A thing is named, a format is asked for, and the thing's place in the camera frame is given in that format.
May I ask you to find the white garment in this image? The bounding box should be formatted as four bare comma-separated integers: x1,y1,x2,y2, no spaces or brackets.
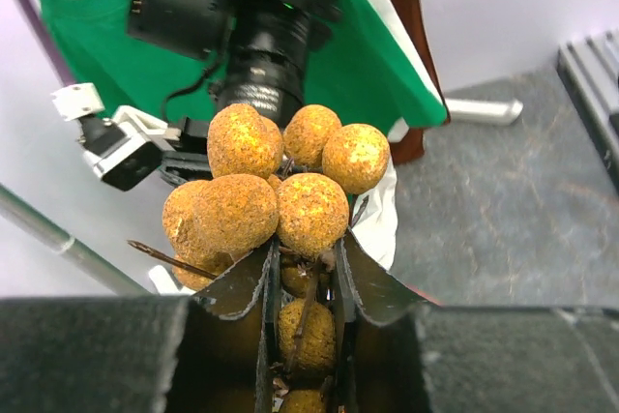
67,0,446,272

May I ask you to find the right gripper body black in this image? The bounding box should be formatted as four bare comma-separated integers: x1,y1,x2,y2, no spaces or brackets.
160,117,213,186

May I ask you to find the metal clothes rack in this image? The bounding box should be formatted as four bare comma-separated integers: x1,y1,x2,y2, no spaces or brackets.
1,99,523,295

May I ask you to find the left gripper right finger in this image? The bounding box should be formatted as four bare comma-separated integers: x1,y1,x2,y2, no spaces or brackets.
333,234,618,412

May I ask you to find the brown longan cluster toy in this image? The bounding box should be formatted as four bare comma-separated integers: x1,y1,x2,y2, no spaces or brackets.
151,104,391,412

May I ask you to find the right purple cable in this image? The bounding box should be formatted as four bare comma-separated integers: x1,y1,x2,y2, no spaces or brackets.
0,0,74,88

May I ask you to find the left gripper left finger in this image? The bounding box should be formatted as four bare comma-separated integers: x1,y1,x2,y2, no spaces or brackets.
1,243,278,412

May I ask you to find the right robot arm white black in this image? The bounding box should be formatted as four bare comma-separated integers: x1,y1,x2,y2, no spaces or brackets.
128,0,341,127

